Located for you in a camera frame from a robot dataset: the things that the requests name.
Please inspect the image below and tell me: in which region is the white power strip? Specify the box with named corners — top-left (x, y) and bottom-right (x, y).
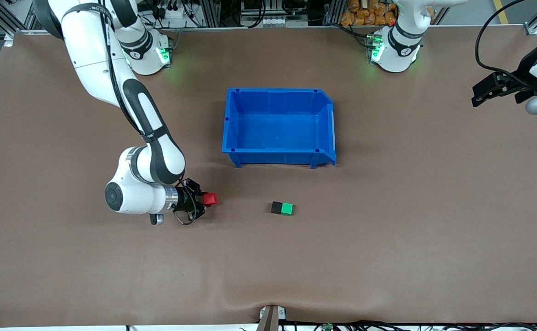
top-left (156, 6), bottom-right (191, 20)

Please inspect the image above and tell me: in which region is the aluminium table edge rail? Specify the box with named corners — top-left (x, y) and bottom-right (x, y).
top-left (4, 25), bottom-right (537, 46)

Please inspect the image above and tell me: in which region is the metal table clamp bracket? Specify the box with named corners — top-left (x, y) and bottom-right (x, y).
top-left (258, 305), bottom-right (287, 331)

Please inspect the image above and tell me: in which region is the large table cover mat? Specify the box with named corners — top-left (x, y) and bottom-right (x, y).
top-left (0, 25), bottom-right (537, 328)

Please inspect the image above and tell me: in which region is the blue plastic storage bin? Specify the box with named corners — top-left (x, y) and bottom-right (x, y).
top-left (222, 88), bottom-right (337, 169)

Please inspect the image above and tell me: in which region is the pile of orange objects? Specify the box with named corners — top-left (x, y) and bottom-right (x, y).
top-left (341, 0), bottom-right (399, 26)

